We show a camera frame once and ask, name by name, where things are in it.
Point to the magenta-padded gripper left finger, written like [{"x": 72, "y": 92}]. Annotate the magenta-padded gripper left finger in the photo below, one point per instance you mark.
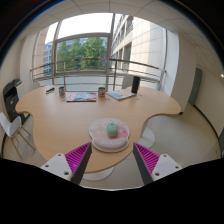
[{"x": 58, "y": 165}]

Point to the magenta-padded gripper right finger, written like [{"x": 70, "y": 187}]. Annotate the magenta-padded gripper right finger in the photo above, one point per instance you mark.
[{"x": 165, "y": 165}]

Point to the mint green computer mouse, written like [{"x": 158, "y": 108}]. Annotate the mint green computer mouse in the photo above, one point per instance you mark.
[{"x": 112, "y": 129}]

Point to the round white pink mouse pad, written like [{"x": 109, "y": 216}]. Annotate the round white pink mouse pad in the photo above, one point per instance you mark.
[{"x": 100, "y": 133}]

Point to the white chair with wooden legs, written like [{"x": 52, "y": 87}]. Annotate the white chair with wooden legs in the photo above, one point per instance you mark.
[{"x": 9, "y": 125}]

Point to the red printed magazine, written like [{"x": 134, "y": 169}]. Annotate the red printed magazine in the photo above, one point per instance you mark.
[{"x": 81, "y": 97}]

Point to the black printer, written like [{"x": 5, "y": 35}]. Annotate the black printer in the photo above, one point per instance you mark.
[{"x": 11, "y": 98}]

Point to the open light blue booklet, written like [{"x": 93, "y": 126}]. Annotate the open light blue booklet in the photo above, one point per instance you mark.
[{"x": 120, "y": 94}]

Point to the dark green door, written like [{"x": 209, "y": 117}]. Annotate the dark green door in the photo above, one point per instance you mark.
[{"x": 195, "y": 86}]

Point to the white printed mug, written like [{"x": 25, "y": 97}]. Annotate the white printed mug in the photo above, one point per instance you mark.
[{"x": 101, "y": 92}]

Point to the black upright speaker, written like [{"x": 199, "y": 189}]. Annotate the black upright speaker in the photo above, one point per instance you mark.
[{"x": 135, "y": 84}]

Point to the white chair back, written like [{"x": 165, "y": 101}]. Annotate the white chair back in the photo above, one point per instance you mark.
[{"x": 127, "y": 81}]

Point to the metal balcony railing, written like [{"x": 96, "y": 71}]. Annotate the metal balcony railing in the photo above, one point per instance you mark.
[{"x": 83, "y": 61}]

